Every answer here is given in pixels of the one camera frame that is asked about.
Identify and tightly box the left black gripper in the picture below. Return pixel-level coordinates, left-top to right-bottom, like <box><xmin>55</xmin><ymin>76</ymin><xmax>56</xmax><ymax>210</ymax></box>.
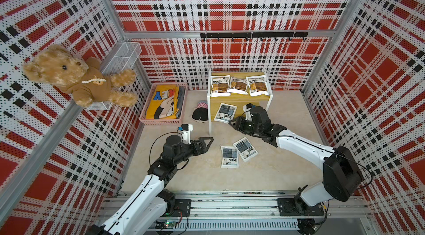
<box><xmin>173</xmin><ymin>137</ymin><xmax>213</xmax><ymax>165</ymax></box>

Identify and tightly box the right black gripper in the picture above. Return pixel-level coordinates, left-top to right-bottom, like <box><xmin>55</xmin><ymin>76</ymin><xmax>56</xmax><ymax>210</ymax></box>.
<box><xmin>228</xmin><ymin>116</ymin><xmax>262</xmax><ymax>136</ymax></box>

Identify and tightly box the grey coffee bag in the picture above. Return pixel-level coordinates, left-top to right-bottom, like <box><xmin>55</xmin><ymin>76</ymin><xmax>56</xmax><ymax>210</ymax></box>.
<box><xmin>221</xmin><ymin>146</ymin><xmax>239</xmax><ymax>169</ymax></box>
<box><xmin>214</xmin><ymin>103</ymin><xmax>237</xmax><ymax>124</ymax></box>
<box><xmin>232</xmin><ymin>137</ymin><xmax>258</xmax><ymax>162</ymax></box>

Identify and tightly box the brown coffee bag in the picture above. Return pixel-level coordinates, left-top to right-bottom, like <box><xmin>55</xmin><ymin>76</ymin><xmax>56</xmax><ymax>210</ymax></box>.
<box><xmin>246</xmin><ymin>75</ymin><xmax>270</xmax><ymax>97</ymax></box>
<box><xmin>228</xmin><ymin>76</ymin><xmax>248</xmax><ymax>95</ymax></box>
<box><xmin>210</xmin><ymin>75</ymin><xmax>231</xmax><ymax>97</ymax></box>

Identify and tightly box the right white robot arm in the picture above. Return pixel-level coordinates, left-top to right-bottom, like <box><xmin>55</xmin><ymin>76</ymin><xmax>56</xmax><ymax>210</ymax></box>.
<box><xmin>229</xmin><ymin>106</ymin><xmax>364</xmax><ymax>212</ymax></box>

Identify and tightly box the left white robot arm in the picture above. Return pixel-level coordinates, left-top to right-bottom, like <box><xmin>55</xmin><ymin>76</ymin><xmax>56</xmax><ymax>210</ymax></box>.
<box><xmin>86</xmin><ymin>135</ymin><xmax>214</xmax><ymax>235</ymax></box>

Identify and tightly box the yellow two-tier shelf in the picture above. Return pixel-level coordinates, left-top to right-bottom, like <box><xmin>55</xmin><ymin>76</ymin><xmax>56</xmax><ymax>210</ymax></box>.
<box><xmin>207</xmin><ymin>69</ymin><xmax>273</xmax><ymax>136</ymax></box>

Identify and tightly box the black doll with striped hat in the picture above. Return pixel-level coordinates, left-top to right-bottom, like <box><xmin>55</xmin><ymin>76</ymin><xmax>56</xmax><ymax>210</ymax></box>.
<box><xmin>191</xmin><ymin>100</ymin><xmax>209</xmax><ymax>123</ymax></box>

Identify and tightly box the yellow printed folded cloth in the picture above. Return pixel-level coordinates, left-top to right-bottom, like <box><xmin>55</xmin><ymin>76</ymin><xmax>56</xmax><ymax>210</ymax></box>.
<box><xmin>146</xmin><ymin>85</ymin><xmax>179</xmax><ymax>119</ymax></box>

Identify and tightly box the pink plastic basket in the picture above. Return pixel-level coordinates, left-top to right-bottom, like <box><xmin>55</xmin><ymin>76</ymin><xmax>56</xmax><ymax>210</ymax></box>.
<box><xmin>139</xmin><ymin>82</ymin><xmax>188</xmax><ymax>125</ymax></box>

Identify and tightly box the green circuit board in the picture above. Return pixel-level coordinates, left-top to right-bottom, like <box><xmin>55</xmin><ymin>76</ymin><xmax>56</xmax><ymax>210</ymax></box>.
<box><xmin>155</xmin><ymin>221</ymin><xmax>176</xmax><ymax>229</ymax></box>

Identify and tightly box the brown teddy bear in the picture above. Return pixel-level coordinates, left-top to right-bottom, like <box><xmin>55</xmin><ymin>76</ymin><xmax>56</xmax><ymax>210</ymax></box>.
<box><xmin>23</xmin><ymin>44</ymin><xmax>137</xmax><ymax>108</ymax></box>

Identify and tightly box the black hook rail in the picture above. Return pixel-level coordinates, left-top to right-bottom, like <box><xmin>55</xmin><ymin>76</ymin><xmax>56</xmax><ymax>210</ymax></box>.
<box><xmin>200</xmin><ymin>31</ymin><xmax>309</xmax><ymax>40</ymax></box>

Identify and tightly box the white wire mesh basket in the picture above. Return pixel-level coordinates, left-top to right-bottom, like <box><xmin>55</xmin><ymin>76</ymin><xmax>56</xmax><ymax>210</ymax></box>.
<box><xmin>83</xmin><ymin>42</ymin><xmax>141</xmax><ymax>111</ymax></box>

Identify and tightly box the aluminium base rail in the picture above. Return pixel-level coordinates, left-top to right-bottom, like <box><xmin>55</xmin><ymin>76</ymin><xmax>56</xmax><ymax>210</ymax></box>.
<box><xmin>148</xmin><ymin>191</ymin><xmax>380</xmax><ymax>235</ymax></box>

